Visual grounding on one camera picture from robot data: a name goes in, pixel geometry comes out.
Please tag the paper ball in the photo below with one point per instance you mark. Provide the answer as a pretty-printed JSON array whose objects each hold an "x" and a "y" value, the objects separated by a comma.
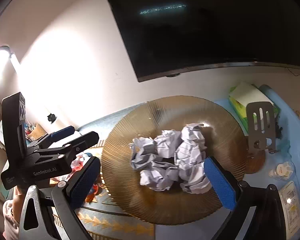
[
  {"x": 190, "y": 162},
  {"x": 143, "y": 152},
  {"x": 192, "y": 134},
  {"x": 159, "y": 176}
]

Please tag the patterned blue table mat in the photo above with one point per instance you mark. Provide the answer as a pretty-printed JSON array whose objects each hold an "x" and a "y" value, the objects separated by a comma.
[{"x": 102, "y": 217}]

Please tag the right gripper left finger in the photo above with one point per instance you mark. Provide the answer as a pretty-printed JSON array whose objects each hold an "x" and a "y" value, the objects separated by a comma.
[{"x": 37, "y": 221}]

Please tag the orange red fabric pouch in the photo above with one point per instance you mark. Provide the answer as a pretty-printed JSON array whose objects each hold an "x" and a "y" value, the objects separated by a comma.
[{"x": 82, "y": 181}]

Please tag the metal phone stand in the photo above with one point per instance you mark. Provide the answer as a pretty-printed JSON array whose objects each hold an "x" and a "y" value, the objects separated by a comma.
[{"x": 261, "y": 127}]

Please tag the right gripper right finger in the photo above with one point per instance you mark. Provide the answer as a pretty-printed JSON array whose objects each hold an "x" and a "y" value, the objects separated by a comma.
[{"x": 268, "y": 221}]

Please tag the cork pen holder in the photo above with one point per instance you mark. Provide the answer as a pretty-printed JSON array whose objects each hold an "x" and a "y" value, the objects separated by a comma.
[{"x": 37, "y": 132}]

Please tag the paper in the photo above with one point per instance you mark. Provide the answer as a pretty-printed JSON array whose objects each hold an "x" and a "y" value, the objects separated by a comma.
[{"x": 167, "y": 143}]

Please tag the black wall television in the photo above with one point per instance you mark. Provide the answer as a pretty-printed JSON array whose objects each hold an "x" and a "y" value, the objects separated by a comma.
[{"x": 169, "y": 37}]

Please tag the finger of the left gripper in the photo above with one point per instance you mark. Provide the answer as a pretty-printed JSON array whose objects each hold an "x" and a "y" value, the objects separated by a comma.
[
  {"x": 63, "y": 133},
  {"x": 80, "y": 144}
]

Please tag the green tissue box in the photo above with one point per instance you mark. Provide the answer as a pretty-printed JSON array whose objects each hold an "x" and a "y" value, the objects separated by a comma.
[{"x": 243, "y": 94}]

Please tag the person's left hand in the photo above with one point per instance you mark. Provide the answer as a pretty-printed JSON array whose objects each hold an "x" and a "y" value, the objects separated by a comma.
[{"x": 17, "y": 204}]

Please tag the pink sleeve forearm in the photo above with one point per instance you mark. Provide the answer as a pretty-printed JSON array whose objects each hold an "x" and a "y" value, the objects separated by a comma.
[{"x": 11, "y": 226}]

